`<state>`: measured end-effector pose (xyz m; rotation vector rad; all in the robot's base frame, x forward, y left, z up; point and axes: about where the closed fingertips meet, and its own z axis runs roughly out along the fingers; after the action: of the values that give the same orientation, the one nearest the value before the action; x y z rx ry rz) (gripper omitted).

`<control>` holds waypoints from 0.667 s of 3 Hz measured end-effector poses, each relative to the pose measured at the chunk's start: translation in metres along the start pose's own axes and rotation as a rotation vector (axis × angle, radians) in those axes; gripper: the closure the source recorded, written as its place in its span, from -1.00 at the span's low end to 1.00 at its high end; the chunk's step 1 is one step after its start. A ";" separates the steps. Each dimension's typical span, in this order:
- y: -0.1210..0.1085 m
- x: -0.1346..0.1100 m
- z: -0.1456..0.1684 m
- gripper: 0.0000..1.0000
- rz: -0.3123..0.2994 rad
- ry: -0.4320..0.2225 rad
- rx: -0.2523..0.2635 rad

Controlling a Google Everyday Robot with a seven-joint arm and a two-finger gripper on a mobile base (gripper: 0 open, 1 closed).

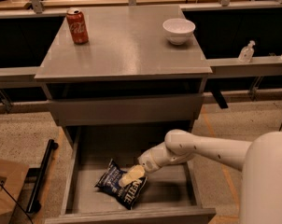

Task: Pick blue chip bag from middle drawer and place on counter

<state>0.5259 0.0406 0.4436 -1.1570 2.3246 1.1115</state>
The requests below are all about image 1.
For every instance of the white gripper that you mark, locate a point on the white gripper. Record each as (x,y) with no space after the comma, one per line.
(148,162)

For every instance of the blue Kettle chip bag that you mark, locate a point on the blue Kettle chip bag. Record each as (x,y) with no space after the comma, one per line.
(109,184)

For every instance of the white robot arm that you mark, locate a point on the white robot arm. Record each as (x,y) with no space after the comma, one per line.
(260,162)

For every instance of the open grey middle drawer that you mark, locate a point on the open grey middle drawer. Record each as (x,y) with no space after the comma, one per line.
(101,154)

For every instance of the closed grey top drawer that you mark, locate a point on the closed grey top drawer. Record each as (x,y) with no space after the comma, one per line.
(126,110)

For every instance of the grey drawer cabinet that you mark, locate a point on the grey drawer cabinet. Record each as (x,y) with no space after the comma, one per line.
(123,88)

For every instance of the black stand leg left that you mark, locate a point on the black stand leg left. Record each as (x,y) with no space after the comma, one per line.
(38,173)

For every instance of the brown cardboard box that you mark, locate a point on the brown cardboard box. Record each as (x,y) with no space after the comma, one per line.
(12,176)

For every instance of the white ceramic bowl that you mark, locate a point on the white ceramic bowl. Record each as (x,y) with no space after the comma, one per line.
(177,31)

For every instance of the clear sanitizer pump bottle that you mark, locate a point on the clear sanitizer pump bottle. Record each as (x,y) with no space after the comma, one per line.
(247,52)

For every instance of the red Coca-Cola can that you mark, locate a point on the red Coca-Cola can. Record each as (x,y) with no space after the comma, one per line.
(77,26)

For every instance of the grey metal rail shelf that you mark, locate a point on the grey metal rail shelf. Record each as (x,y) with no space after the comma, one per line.
(128,43)

